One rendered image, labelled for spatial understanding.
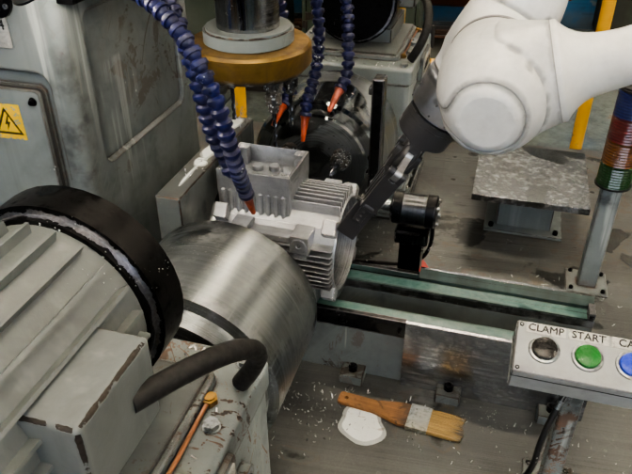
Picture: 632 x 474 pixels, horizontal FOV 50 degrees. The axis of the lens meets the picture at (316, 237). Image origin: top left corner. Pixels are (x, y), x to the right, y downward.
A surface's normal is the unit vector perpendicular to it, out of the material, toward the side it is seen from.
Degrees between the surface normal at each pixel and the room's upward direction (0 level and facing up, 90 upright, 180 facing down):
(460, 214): 0
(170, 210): 90
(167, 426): 0
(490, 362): 90
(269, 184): 90
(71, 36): 90
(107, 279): 49
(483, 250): 0
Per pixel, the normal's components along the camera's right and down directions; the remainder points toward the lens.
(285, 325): 0.87, -0.21
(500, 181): 0.00, -0.83
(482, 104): -0.36, 0.62
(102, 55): 0.96, 0.15
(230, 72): -0.18, 0.54
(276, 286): 0.70, -0.46
